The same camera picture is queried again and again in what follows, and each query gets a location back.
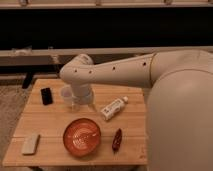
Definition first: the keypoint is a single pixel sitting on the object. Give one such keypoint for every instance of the dark red chili pepper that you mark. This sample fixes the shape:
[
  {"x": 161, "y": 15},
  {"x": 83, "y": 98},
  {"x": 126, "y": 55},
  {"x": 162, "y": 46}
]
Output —
[{"x": 117, "y": 140}]

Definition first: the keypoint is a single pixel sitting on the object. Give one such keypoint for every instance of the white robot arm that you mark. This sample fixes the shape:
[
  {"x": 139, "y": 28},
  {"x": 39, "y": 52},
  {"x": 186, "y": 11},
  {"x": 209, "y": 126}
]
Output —
[{"x": 179, "y": 123}]

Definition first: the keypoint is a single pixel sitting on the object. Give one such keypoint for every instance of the black rectangular block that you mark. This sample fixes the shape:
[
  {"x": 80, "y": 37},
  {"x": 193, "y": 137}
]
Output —
[{"x": 46, "y": 96}]

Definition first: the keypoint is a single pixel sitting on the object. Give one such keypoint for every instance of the translucent plastic cup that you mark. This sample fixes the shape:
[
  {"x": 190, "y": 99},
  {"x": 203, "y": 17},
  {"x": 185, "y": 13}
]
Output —
[{"x": 66, "y": 95}]

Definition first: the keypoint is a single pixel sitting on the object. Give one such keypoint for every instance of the white squeeze bottle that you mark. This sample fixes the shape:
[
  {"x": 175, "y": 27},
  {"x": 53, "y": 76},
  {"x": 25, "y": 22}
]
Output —
[{"x": 114, "y": 107}]

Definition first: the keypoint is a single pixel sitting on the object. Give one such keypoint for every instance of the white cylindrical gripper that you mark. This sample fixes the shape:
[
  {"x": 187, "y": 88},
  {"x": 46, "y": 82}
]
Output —
[{"x": 82, "y": 95}]

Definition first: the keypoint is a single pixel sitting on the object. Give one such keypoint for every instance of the wooden table board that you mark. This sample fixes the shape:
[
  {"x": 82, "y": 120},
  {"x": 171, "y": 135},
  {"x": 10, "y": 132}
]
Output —
[{"x": 50, "y": 121}]

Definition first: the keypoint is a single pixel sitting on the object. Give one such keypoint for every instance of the orange ribbed bowl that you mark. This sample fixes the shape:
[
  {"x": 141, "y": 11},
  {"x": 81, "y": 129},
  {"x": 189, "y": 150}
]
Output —
[{"x": 82, "y": 137}]

